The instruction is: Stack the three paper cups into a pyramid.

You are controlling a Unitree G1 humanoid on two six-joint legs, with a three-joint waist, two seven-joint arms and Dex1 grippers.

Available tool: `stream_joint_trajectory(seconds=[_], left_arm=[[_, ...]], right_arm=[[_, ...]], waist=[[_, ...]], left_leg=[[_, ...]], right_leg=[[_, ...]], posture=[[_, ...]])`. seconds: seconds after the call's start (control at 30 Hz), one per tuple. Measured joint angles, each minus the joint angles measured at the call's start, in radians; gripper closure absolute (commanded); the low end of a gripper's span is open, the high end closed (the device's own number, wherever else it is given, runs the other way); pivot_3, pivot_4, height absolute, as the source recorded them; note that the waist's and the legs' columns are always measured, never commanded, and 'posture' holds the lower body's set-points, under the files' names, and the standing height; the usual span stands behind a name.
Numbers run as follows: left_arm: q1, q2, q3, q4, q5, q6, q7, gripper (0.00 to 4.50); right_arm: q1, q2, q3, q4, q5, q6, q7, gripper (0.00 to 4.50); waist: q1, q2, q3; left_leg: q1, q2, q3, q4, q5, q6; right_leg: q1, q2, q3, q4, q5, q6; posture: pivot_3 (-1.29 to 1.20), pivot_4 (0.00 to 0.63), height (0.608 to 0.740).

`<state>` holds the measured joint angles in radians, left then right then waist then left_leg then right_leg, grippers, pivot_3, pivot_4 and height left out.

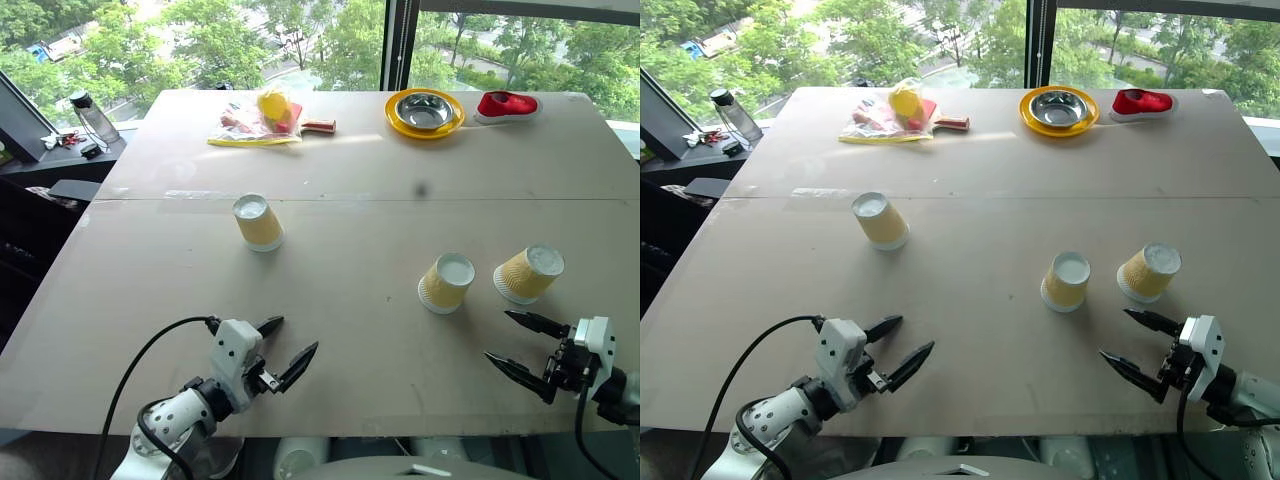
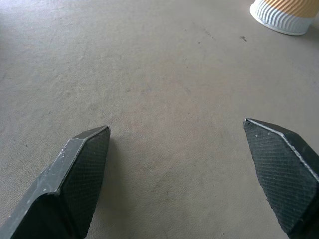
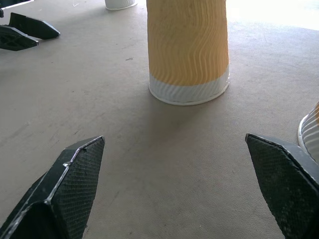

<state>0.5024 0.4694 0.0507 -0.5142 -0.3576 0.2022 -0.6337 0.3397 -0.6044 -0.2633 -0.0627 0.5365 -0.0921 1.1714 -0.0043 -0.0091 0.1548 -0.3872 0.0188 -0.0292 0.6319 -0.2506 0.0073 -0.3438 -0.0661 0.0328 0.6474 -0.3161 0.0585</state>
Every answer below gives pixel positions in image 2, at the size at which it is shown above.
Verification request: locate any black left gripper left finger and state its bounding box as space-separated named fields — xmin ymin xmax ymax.
xmin=0 ymin=125 xmax=111 ymax=239

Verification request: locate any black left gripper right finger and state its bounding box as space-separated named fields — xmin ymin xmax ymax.
xmin=243 ymin=118 xmax=319 ymax=239

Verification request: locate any orange white ribbed paper cup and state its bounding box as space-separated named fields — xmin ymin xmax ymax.
xmin=249 ymin=0 xmax=319 ymax=36

